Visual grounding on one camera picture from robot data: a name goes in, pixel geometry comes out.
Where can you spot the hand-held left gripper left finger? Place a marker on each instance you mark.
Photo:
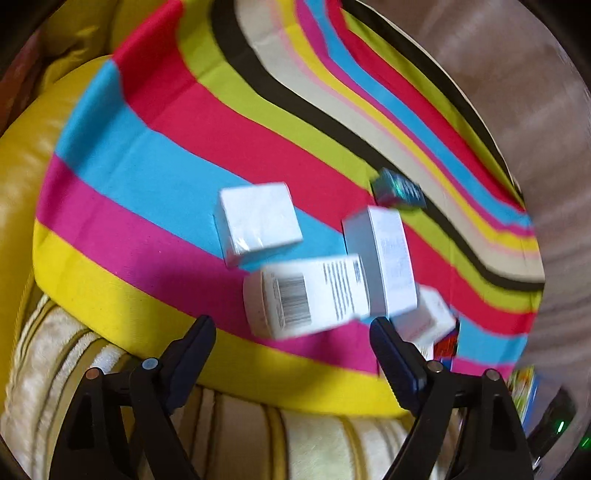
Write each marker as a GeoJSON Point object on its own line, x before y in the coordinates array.
{"type": "Point", "coordinates": [194, 350]}

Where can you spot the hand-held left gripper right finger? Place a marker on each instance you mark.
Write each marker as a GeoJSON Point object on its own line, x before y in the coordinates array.
{"type": "Point", "coordinates": [397, 360]}

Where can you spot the long white box with barcode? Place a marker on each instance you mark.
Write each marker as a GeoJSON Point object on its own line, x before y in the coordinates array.
{"type": "Point", "coordinates": [318, 290]}

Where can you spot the small teal box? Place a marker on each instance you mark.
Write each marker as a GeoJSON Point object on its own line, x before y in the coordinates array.
{"type": "Point", "coordinates": [399, 189]}

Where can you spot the white box with red mark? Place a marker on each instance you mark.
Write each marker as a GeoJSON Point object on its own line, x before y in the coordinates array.
{"type": "Point", "coordinates": [422, 323]}

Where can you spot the red and blue printed box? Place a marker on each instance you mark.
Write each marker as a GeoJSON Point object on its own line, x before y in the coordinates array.
{"type": "Point", "coordinates": [448, 344]}

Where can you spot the white box with grey text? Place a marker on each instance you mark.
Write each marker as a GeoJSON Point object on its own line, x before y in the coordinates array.
{"type": "Point", "coordinates": [383, 258]}

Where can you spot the small shiny white box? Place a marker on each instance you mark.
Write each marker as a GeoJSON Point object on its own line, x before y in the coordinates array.
{"type": "Point", "coordinates": [258, 221]}

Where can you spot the colourful striped cloth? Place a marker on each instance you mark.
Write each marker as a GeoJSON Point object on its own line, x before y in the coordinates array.
{"type": "Point", "coordinates": [161, 161]}

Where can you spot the grey-brown fabric couch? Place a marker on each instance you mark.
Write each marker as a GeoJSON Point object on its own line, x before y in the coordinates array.
{"type": "Point", "coordinates": [531, 92]}

